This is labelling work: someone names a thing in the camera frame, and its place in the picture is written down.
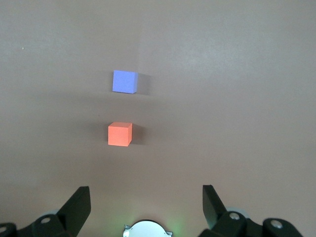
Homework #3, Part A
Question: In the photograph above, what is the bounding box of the orange foam block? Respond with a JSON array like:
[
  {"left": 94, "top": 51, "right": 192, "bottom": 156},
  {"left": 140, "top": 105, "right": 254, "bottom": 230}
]
[{"left": 107, "top": 121, "right": 133, "bottom": 147}]

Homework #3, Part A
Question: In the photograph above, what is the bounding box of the brown table cover mat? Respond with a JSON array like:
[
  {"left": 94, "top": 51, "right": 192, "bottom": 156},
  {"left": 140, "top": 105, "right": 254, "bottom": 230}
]
[{"left": 0, "top": 0, "right": 316, "bottom": 237}]

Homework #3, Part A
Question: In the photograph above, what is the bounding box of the purple foam block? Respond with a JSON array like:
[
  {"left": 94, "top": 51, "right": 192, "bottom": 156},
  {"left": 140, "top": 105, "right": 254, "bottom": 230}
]
[{"left": 112, "top": 70, "right": 138, "bottom": 95}]

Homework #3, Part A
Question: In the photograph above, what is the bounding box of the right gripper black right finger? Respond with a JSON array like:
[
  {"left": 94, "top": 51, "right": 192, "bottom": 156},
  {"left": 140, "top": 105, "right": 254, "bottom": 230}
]
[{"left": 198, "top": 185, "right": 305, "bottom": 237}]

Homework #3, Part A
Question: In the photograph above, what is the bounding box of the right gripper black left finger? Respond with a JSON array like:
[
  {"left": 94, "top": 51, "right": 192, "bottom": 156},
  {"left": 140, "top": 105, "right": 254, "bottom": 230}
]
[{"left": 0, "top": 186, "right": 92, "bottom": 237}]

